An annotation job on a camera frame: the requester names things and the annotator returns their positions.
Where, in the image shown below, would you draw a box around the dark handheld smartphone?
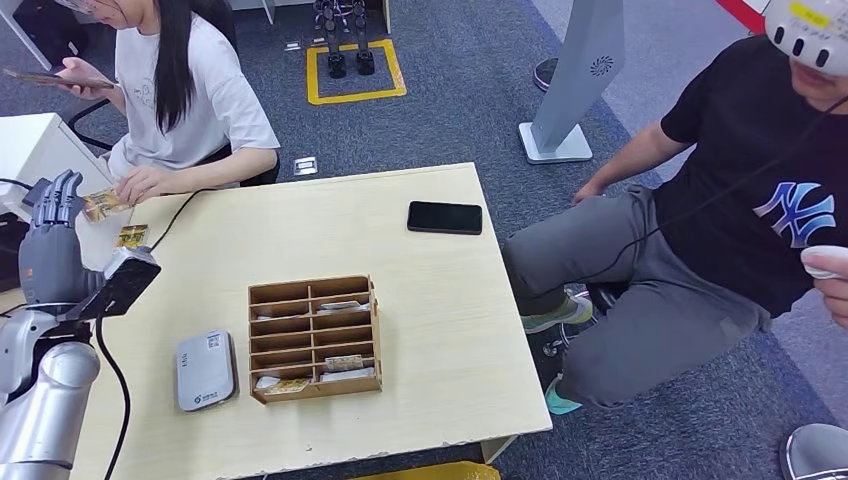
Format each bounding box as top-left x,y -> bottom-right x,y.
1,68 -> 117,91

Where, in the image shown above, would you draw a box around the black shoe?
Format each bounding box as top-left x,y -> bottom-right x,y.
533,57 -> 561,93

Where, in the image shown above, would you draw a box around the grey floor-standing kiosk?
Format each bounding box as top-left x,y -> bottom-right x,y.
518,0 -> 626,165

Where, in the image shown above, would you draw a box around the white frame bar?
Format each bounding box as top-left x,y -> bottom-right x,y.
0,6 -> 53,71

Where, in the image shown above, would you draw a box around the black smartphone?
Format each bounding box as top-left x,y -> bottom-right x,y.
406,200 -> 484,236

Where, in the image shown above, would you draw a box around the wooden card organizer box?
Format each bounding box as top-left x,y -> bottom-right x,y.
247,274 -> 384,405

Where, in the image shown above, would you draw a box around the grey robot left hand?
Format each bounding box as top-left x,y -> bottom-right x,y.
18,169 -> 107,307

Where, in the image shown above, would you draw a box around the grey shoe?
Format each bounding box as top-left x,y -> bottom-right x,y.
779,423 -> 848,480

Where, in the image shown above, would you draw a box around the yellow bag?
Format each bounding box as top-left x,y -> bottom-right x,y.
351,461 -> 501,480

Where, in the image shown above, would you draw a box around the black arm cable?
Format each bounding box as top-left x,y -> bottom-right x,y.
94,314 -> 132,480

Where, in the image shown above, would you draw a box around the black headset cable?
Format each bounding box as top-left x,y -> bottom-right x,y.
582,92 -> 848,286

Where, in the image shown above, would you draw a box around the stack of hotel cards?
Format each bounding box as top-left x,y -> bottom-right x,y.
116,224 -> 150,251

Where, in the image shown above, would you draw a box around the grey card reader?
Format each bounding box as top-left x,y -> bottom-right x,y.
175,330 -> 238,413

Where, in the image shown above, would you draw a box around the person's left hand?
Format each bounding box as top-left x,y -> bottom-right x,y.
813,264 -> 848,331
113,165 -> 175,207

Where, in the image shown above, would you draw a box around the black office chair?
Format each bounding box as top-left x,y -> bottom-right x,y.
66,0 -> 282,189

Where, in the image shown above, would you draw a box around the black robot legs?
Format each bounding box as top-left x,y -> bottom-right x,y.
312,0 -> 377,79

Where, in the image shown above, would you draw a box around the autumn print hotel card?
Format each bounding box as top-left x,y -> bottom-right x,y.
80,187 -> 134,223

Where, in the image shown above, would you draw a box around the black box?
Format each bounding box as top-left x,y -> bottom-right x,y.
0,213 -> 31,293

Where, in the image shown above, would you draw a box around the yellow floor tape square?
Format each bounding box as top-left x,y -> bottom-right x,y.
305,38 -> 408,107

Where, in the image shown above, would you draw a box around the black stool base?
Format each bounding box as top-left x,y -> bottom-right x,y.
539,283 -> 627,359

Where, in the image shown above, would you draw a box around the person's right hand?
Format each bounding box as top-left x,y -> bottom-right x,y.
58,56 -> 114,102
572,180 -> 608,205

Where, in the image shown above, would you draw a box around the person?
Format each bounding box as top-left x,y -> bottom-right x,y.
56,0 -> 282,207
503,33 -> 848,417

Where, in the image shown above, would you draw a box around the white box stand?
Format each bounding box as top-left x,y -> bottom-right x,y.
0,112 -> 134,273

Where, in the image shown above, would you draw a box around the white VR headset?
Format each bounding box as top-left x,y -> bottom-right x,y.
765,0 -> 848,77

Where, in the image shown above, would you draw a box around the white handheld controller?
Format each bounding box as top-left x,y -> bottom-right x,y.
800,245 -> 848,281

